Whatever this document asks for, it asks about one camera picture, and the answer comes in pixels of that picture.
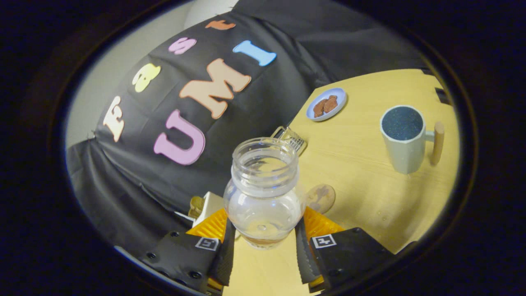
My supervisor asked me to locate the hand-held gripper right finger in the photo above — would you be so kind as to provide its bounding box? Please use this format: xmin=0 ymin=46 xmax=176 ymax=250
xmin=295 ymin=207 xmax=397 ymax=293

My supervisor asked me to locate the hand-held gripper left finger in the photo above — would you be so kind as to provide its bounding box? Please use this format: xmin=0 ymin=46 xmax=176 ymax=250
xmin=138 ymin=208 xmax=238 ymax=296

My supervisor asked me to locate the round wooden coaster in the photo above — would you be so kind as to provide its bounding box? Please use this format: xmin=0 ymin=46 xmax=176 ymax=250
xmin=304 ymin=184 xmax=336 ymax=215

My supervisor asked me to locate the clear glass bottle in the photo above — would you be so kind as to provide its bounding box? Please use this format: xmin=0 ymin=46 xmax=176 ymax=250
xmin=223 ymin=137 xmax=307 ymax=250

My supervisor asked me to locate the white cup with wooden handle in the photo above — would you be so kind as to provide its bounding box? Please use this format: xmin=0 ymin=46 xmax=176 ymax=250
xmin=379 ymin=105 xmax=445 ymax=175

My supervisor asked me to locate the small golden cylinder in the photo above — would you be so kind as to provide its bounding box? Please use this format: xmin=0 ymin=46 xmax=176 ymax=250
xmin=188 ymin=196 xmax=205 ymax=219

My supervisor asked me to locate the wooden table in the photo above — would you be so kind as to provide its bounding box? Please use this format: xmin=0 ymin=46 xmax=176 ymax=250
xmin=222 ymin=69 xmax=460 ymax=296

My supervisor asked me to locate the small ribbed clear glass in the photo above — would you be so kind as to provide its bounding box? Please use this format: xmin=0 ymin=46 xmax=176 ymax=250
xmin=271 ymin=126 xmax=308 ymax=157

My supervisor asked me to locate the black backdrop cloth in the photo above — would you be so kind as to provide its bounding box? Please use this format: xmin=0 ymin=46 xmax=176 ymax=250
xmin=66 ymin=0 xmax=428 ymax=247

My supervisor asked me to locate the light blue plate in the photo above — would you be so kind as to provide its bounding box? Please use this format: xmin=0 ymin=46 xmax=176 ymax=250
xmin=306 ymin=88 xmax=348 ymax=122

